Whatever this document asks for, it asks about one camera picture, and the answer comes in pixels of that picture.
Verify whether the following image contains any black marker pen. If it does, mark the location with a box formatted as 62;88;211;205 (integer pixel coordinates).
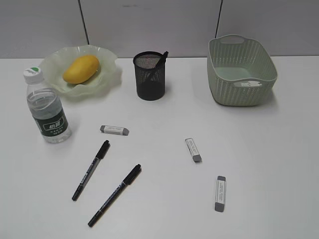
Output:
88;164;142;227
72;140;110;201
147;51;168;81

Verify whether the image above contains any yellow mango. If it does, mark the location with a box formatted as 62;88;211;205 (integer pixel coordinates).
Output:
62;55;100;84

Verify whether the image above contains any white waste paper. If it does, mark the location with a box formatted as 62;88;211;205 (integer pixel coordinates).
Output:
234;80;262;88

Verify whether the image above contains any clear water bottle green label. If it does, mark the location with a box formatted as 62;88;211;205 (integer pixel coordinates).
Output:
23;67;71;143

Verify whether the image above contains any grey white eraser left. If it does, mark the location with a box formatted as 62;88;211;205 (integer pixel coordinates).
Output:
100;125;129;136

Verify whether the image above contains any grey white eraser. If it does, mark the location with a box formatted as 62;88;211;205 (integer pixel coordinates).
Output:
185;138;202;163
214;176;226;213
100;125;129;136

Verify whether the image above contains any grey white eraser middle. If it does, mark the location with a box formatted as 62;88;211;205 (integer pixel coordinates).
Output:
185;138;202;163

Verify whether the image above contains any black mesh pen holder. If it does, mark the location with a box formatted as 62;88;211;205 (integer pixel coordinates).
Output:
133;51;165;101

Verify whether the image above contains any pale green wavy glass plate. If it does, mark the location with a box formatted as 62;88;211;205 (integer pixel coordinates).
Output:
39;45;120;102

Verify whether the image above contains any pale green woven plastic basket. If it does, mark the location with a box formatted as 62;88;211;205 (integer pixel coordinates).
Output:
207;34;278;107

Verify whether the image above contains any grey white eraser right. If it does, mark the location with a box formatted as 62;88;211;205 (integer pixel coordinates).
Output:
214;176;226;213

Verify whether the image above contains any black wall cable right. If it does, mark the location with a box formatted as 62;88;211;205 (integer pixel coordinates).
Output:
214;0;224;38

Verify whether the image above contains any black wall cable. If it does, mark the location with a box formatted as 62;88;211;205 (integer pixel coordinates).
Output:
214;0;224;38
78;0;91;46

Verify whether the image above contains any black wall cable left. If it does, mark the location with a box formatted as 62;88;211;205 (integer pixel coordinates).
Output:
78;0;91;46

